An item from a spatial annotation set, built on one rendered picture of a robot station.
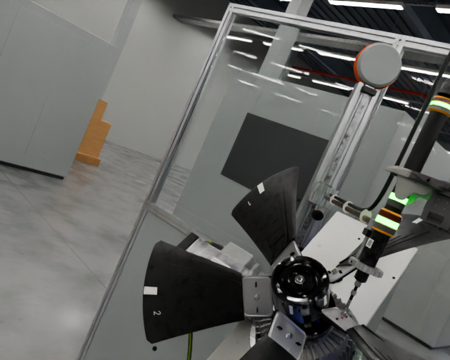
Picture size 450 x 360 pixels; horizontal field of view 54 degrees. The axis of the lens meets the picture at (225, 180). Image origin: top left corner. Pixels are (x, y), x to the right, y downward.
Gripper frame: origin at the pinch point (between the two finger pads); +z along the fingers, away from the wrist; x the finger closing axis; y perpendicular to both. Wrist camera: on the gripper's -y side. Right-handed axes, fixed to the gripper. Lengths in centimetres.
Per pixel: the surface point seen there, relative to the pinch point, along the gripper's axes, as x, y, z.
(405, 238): 11.2, 12.2, -4.9
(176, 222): 71, 54, 103
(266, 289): -3.7, 34.3, 12.7
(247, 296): -5.0, 37.6, 15.6
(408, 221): 19.3, 8.5, -2.3
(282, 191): 9.1, 14.4, 25.9
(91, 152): 460, 137, 681
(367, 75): 55, -32, 39
